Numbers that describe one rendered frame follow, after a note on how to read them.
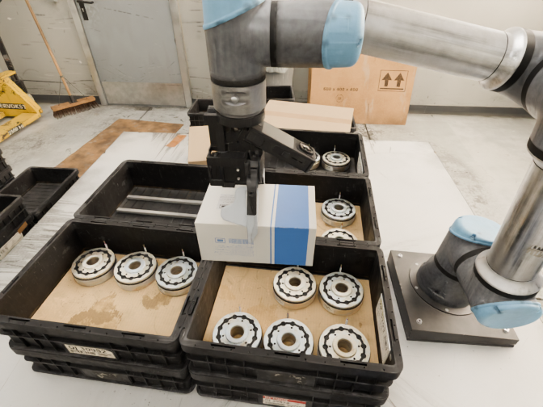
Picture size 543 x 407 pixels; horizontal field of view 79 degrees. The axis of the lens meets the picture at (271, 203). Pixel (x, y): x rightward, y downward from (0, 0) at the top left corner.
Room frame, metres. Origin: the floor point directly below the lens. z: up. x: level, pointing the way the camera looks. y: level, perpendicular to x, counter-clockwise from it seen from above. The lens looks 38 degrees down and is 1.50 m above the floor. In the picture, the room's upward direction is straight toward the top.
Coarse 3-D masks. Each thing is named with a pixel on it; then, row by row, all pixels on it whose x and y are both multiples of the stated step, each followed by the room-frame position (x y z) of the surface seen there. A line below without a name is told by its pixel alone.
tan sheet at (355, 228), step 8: (320, 208) 0.81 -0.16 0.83; (320, 216) 0.77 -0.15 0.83; (360, 216) 0.77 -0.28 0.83; (320, 224) 0.74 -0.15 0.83; (328, 224) 0.74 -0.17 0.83; (352, 224) 0.74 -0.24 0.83; (360, 224) 0.74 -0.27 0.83; (320, 232) 0.70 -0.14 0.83; (352, 232) 0.70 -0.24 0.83; (360, 232) 0.70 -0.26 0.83
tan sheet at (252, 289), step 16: (224, 272) 0.55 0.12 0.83; (240, 272) 0.55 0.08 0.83; (256, 272) 0.55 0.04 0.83; (272, 272) 0.55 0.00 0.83; (224, 288) 0.50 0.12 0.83; (240, 288) 0.50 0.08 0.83; (256, 288) 0.50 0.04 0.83; (272, 288) 0.50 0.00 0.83; (368, 288) 0.50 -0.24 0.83; (224, 304) 0.46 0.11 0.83; (240, 304) 0.46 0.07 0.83; (256, 304) 0.46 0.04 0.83; (272, 304) 0.46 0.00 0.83; (320, 304) 0.46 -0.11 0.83; (368, 304) 0.46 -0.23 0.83; (272, 320) 0.42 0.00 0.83; (304, 320) 0.42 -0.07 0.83; (320, 320) 0.42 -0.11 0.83; (336, 320) 0.42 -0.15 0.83; (352, 320) 0.42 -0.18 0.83; (368, 320) 0.42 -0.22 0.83; (208, 336) 0.38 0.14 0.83; (240, 336) 0.38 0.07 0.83; (368, 336) 0.38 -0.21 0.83
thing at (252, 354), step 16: (208, 272) 0.47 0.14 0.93; (384, 272) 0.47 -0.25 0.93; (384, 288) 0.43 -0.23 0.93; (192, 304) 0.39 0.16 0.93; (192, 320) 0.35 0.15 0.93; (192, 352) 0.30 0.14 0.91; (208, 352) 0.30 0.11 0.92; (224, 352) 0.29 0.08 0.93; (240, 352) 0.29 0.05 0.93; (256, 352) 0.29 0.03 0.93; (272, 352) 0.29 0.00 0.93; (288, 352) 0.29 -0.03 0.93; (400, 352) 0.29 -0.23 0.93; (304, 368) 0.27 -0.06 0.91; (320, 368) 0.27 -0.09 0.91; (336, 368) 0.27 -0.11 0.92; (352, 368) 0.26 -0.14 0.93; (368, 368) 0.26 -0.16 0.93; (384, 368) 0.26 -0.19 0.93; (400, 368) 0.26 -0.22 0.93
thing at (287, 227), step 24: (216, 192) 0.49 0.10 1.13; (264, 192) 0.49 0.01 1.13; (288, 192) 0.49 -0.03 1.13; (312, 192) 0.49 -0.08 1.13; (216, 216) 0.42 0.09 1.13; (264, 216) 0.42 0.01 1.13; (288, 216) 0.42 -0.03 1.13; (312, 216) 0.42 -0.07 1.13; (216, 240) 0.40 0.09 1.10; (240, 240) 0.40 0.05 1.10; (264, 240) 0.40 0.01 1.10; (288, 240) 0.39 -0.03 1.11; (312, 240) 0.39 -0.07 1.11; (288, 264) 0.39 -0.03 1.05; (312, 264) 0.39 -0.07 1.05
